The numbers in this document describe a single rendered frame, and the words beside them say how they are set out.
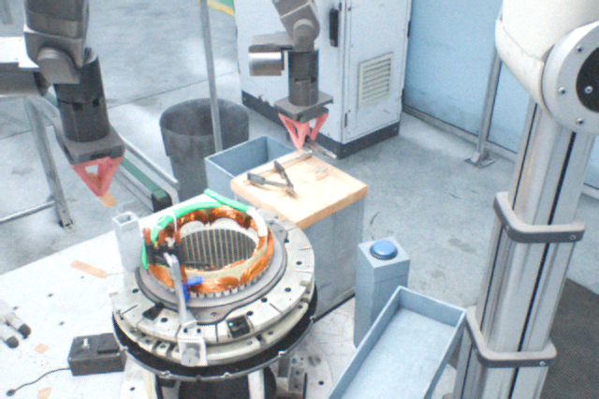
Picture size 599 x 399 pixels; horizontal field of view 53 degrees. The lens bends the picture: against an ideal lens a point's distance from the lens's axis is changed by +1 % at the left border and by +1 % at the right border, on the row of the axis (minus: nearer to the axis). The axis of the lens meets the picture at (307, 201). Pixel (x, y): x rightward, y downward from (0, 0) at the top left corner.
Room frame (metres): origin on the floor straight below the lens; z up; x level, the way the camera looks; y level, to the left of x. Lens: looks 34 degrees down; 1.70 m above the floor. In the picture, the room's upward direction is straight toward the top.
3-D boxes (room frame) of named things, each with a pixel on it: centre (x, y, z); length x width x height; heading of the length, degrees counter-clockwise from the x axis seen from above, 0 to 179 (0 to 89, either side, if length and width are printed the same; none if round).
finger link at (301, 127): (1.06, 0.01, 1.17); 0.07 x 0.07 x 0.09; 42
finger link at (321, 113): (1.06, 0.01, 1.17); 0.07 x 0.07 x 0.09; 42
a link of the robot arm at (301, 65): (1.05, 0.01, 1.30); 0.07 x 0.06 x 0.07; 92
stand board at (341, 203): (1.01, 0.02, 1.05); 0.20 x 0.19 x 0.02; 42
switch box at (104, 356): (0.81, 0.41, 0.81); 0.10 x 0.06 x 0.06; 96
